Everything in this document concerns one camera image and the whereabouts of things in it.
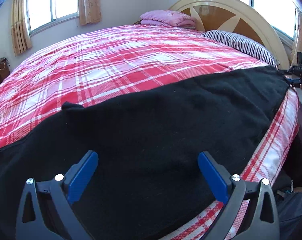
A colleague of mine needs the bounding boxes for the black pants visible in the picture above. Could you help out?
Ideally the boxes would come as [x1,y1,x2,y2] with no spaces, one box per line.
[0,66,290,239]

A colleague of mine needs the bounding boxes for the striped pillow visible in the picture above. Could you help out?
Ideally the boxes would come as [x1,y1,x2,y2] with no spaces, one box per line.
[201,30,279,68]

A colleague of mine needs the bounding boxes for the headboard side window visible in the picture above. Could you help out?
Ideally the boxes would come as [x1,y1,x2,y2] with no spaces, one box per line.
[253,0,296,39]

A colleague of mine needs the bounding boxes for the cream wooden headboard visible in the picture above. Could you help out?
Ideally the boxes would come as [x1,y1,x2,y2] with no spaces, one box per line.
[169,0,290,69]

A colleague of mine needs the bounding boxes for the folded pink quilt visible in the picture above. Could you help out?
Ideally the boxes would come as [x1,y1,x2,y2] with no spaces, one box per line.
[140,10,196,29]

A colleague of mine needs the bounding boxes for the red white plaid bed sheet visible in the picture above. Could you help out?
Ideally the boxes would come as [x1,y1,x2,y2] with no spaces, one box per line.
[0,24,300,240]

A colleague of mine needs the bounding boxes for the left beige curtain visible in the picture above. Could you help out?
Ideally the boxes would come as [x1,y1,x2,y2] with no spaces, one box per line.
[11,0,32,56]

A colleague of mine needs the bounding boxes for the beige curtain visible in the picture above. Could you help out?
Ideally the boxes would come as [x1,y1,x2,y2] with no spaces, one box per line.
[11,0,32,56]
[78,0,102,25]

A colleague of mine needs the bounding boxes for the right beige curtain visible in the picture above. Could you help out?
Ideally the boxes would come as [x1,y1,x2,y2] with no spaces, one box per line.
[78,0,102,25]

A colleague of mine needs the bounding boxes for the far window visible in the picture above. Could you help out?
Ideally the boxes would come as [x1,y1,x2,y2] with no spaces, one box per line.
[26,0,78,35]

